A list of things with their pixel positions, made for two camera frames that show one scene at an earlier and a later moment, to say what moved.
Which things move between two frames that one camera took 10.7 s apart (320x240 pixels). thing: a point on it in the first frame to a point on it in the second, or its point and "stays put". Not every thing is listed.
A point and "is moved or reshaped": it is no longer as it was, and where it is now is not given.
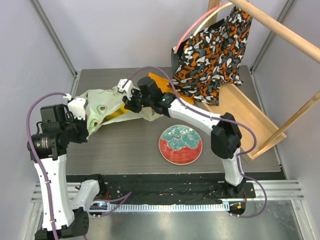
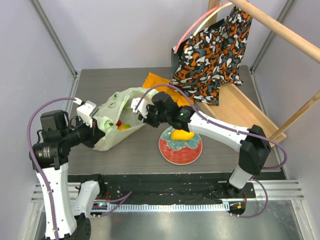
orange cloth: (162, 83) stays put
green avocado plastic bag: (100, 103) is moved or reshaped
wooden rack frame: (259, 130) stays put
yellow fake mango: (121, 110) to (182, 135)
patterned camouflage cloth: (213, 54) stays put
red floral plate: (180, 144) stays put
